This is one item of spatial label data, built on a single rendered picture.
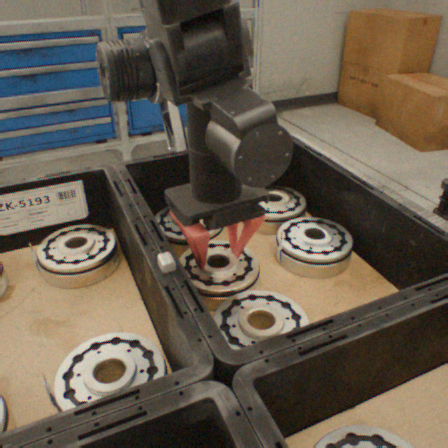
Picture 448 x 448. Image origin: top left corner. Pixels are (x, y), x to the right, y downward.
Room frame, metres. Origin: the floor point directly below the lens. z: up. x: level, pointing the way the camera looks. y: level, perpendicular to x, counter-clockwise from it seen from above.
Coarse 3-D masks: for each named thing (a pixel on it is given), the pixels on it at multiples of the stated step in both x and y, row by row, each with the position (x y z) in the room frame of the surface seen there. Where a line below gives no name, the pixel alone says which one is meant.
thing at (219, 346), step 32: (128, 160) 0.57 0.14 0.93; (160, 160) 0.58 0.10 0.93; (320, 160) 0.57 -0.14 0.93; (128, 192) 0.47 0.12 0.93; (416, 224) 0.40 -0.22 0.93; (192, 288) 0.29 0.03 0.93; (416, 288) 0.29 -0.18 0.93; (320, 320) 0.25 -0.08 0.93; (352, 320) 0.25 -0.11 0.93; (224, 352) 0.21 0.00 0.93; (256, 352) 0.21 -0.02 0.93
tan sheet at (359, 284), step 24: (264, 240) 0.51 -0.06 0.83; (264, 264) 0.45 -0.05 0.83; (360, 264) 0.45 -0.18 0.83; (264, 288) 0.40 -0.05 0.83; (288, 288) 0.40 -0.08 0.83; (312, 288) 0.40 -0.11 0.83; (336, 288) 0.40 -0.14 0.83; (360, 288) 0.40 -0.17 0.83; (384, 288) 0.40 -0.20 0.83; (312, 312) 0.36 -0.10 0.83; (336, 312) 0.36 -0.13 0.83
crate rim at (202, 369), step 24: (96, 168) 0.54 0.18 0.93; (120, 192) 0.48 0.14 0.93; (144, 240) 0.37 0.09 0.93; (168, 288) 0.29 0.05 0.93; (192, 336) 0.23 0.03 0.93; (192, 360) 0.21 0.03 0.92; (144, 384) 0.19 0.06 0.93; (168, 384) 0.19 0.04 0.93; (72, 408) 0.17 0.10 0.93; (96, 408) 0.17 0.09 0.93; (120, 408) 0.17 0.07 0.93; (24, 432) 0.15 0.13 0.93; (48, 432) 0.15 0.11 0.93
